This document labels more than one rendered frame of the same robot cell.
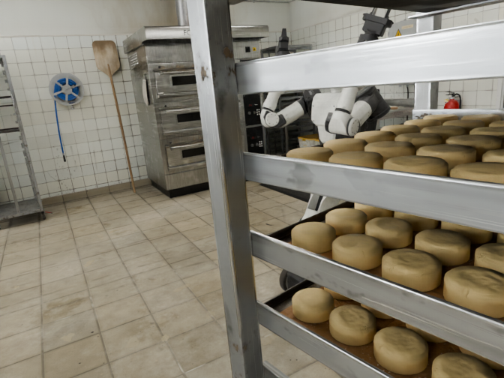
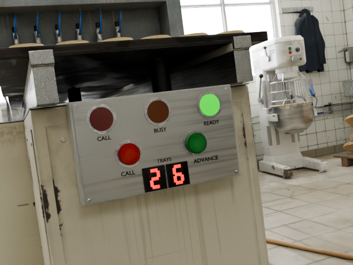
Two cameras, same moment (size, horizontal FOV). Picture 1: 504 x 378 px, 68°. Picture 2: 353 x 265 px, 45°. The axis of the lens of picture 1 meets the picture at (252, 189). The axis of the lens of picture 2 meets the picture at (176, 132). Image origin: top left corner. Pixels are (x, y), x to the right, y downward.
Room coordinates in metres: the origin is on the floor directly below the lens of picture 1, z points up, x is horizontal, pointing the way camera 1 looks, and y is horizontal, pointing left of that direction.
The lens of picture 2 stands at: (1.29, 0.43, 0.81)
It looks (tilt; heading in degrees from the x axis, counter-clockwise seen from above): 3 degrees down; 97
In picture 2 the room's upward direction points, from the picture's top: 7 degrees counter-clockwise
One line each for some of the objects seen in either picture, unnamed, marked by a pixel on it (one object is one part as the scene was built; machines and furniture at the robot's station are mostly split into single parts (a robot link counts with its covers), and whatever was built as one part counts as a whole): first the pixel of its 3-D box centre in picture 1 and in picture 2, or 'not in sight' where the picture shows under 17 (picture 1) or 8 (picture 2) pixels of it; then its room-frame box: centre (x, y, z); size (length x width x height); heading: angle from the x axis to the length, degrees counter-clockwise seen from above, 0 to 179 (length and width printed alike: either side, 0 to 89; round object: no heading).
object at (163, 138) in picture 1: (202, 112); not in sight; (5.23, 0.58, 1.00); 1.56 x 1.20 x 2.01; 118
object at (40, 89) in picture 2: not in sight; (28, 111); (0.61, 1.84, 0.87); 2.01 x 0.03 x 0.07; 117
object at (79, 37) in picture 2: not in sight; (80, 37); (0.87, 1.72, 1.07); 0.06 x 0.03 x 0.18; 117
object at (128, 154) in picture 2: not in sight; (128, 153); (1.15, 1.00, 0.76); 0.03 x 0.02 x 0.03; 27
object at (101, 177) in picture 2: not in sight; (158, 141); (1.18, 1.04, 0.77); 0.24 x 0.04 x 0.14; 27
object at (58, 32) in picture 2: not in sight; (59, 38); (0.81, 1.69, 1.07); 0.06 x 0.03 x 0.18; 117
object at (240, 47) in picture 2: not in sight; (110, 101); (0.86, 1.97, 0.87); 2.01 x 0.03 x 0.07; 117
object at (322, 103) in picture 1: (345, 117); not in sight; (2.01, -0.53, 1.10); 0.34 x 0.30 x 0.36; 28
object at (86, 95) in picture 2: not in sight; (69, 97); (0.73, 1.91, 0.91); 0.60 x 0.40 x 0.01; 117
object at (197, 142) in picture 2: not in sight; (195, 143); (1.24, 1.04, 0.76); 0.03 x 0.02 x 0.03; 27
